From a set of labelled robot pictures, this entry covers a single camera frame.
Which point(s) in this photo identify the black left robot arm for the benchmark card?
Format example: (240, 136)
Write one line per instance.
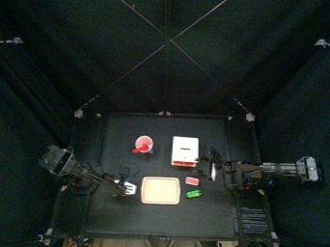
(82, 172)

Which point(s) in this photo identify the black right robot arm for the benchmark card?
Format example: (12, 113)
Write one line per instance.
(274, 168)

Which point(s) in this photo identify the red toy sushi piece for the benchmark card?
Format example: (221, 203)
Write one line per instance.
(191, 181)

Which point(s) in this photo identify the white box with red base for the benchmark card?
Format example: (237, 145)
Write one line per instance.
(185, 151)

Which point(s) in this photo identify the pink square tray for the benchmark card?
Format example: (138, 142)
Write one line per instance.
(161, 190)

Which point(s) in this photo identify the white text label sticker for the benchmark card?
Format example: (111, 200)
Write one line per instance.
(253, 222)

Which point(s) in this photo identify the silver frame middle bracket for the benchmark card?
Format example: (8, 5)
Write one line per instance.
(165, 113)

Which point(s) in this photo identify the silver frame corner bracket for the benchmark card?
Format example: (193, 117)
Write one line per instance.
(78, 113)
(250, 116)

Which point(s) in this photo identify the silver table corner bracket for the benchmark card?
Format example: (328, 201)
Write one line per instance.
(274, 238)
(46, 237)

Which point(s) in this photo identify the silver frame upper bracket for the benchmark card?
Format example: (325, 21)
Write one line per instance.
(18, 40)
(321, 42)

